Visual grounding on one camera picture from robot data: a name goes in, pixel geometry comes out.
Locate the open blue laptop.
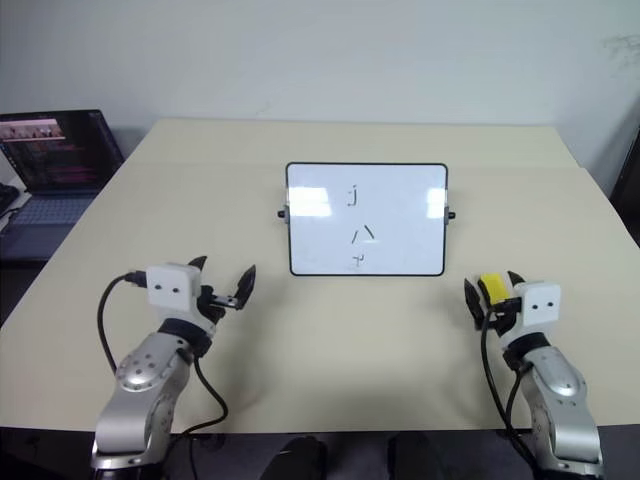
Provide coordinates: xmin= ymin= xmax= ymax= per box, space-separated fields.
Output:
xmin=0 ymin=109 xmax=126 ymax=262

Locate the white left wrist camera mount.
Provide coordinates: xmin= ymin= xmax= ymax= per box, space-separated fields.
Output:
xmin=145 ymin=261 xmax=202 ymax=322

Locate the small black-framed whiteboard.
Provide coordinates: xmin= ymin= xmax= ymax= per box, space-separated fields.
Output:
xmin=276 ymin=161 xmax=457 ymax=278

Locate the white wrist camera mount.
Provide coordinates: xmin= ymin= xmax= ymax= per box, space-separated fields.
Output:
xmin=498 ymin=280 xmax=563 ymax=347
xmin=145 ymin=261 xmax=202 ymax=322

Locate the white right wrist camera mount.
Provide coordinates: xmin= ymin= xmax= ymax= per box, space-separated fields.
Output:
xmin=498 ymin=280 xmax=563 ymax=347

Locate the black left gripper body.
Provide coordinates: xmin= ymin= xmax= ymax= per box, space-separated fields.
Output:
xmin=193 ymin=283 xmax=239 ymax=332

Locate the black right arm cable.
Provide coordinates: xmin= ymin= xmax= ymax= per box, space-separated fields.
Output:
xmin=479 ymin=305 xmax=536 ymax=466

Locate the dark rounded left foot shape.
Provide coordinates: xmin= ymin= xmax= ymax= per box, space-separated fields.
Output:
xmin=259 ymin=435 xmax=329 ymax=480

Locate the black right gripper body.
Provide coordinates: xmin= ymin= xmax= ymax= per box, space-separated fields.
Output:
xmin=485 ymin=296 xmax=521 ymax=337

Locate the small yellow block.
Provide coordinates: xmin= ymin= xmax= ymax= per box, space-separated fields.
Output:
xmin=478 ymin=272 xmax=518 ymax=307

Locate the dark object at wall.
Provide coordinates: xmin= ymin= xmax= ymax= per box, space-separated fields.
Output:
xmin=609 ymin=112 xmax=640 ymax=220

